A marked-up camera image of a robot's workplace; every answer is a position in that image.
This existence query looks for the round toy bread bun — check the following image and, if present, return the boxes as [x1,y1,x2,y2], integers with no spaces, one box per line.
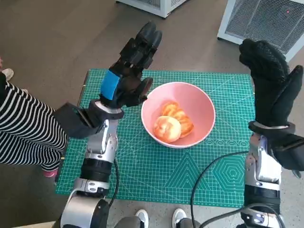
[153,115,182,143]

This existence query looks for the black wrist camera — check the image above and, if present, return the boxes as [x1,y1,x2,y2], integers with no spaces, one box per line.
[56,102,95,140]
[273,134,304,171]

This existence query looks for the pink shoe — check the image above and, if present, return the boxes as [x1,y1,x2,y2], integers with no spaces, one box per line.
[43,167,59,178]

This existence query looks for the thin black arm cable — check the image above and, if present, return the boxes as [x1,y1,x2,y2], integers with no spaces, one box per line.
[108,159,119,209]

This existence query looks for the small white mesh cabinet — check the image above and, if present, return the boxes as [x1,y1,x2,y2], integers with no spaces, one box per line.
[115,0,188,19]

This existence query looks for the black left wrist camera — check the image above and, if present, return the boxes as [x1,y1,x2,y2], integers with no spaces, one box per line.
[56,102,95,140]

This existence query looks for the large white mesh cabinet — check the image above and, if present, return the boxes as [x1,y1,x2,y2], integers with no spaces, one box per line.
[217,0,304,62]

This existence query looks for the beige box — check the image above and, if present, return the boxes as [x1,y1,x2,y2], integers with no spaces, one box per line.
[0,220,61,228]

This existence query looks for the person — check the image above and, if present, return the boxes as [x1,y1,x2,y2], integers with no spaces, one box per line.
[0,57,69,172]

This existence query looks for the pink bowl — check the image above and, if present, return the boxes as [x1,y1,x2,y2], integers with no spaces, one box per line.
[141,82,216,149]

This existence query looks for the long braided toy bread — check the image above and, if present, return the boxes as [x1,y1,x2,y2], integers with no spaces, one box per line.
[161,101,195,139]

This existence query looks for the white shoe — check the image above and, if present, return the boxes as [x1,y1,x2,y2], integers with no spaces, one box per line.
[134,209,149,228]
[171,209,187,228]

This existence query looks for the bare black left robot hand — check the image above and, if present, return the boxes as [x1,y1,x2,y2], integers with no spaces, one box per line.
[99,21,164,109]

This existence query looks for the dark grey leg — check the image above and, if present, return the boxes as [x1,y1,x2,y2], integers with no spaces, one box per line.
[114,216,141,228]
[177,218,200,228]

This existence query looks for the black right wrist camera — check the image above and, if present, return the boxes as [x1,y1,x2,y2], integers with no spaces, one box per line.
[273,134,304,171]

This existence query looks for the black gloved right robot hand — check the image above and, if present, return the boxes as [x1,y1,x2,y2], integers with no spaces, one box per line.
[238,38,304,129]

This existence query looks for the green cutting mat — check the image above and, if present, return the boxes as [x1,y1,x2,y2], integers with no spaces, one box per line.
[55,68,257,209]

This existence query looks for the long black arm cable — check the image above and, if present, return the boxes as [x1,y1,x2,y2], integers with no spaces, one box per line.
[190,151,285,228]

